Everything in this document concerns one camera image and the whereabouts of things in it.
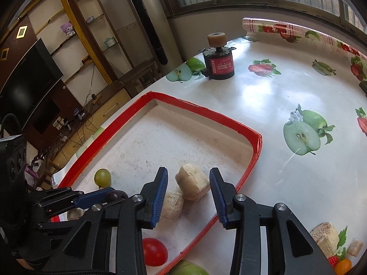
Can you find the red-rimmed white tray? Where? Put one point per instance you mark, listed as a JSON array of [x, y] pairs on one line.
[[177, 137]]

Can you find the small orange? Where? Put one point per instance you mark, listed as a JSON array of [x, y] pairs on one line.
[[342, 267]]

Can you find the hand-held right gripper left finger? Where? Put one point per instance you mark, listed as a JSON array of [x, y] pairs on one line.
[[160, 197]]

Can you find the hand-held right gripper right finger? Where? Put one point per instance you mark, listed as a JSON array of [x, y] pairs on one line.
[[219, 200]]

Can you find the large red tomato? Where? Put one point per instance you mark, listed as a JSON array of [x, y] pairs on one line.
[[154, 252]]

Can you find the black television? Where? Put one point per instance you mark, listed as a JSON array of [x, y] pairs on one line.
[[28, 83]]

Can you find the black power adapter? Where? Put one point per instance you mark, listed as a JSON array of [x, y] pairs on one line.
[[93, 96]]

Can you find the dark wooden stool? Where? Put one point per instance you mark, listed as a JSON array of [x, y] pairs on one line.
[[137, 73]]

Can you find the fruit-printed tablecloth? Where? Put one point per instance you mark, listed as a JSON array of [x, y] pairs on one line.
[[272, 97]]

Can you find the wooden shelf unit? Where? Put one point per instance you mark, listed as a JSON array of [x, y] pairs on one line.
[[81, 20]]

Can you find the small green box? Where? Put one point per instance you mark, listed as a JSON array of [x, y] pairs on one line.
[[109, 43]]

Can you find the purple plush toy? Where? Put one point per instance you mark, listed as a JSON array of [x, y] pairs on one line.
[[67, 29]]

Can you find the wooden television cabinet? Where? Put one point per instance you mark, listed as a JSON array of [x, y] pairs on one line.
[[111, 106]]

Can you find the sugarcane piece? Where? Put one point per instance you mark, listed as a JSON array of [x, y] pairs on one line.
[[74, 214], [325, 236], [173, 206], [192, 181], [355, 247]]

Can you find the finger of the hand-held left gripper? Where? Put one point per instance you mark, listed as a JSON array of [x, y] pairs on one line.
[[63, 222], [91, 196]]

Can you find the red-label motor with wheel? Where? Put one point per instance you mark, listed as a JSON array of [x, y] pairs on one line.
[[220, 66]]

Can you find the green grape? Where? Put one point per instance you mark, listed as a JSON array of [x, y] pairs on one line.
[[102, 177]]

